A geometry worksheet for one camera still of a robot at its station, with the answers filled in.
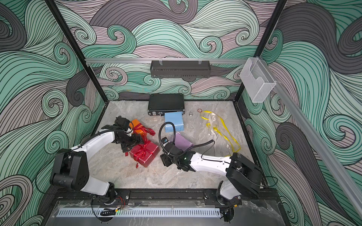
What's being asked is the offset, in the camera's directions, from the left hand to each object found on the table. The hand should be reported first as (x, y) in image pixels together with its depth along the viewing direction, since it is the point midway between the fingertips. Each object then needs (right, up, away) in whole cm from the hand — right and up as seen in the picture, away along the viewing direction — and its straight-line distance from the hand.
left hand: (139, 144), depth 86 cm
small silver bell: (+34, +18, +23) cm, 45 cm away
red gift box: (+7, -8, -6) cm, 12 cm away
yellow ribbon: (+54, +12, +19) cm, 59 cm away
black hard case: (+9, +28, +29) cm, 41 cm away
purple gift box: (+26, +1, -1) cm, 26 cm away
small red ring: (+42, +22, +28) cm, 55 cm away
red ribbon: (+2, +7, +8) cm, 11 cm away
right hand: (+15, -6, -5) cm, 17 cm away
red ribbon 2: (+4, -4, -4) cm, 7 cm away
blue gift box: (+23, +16, +15) cm, 32 cm away
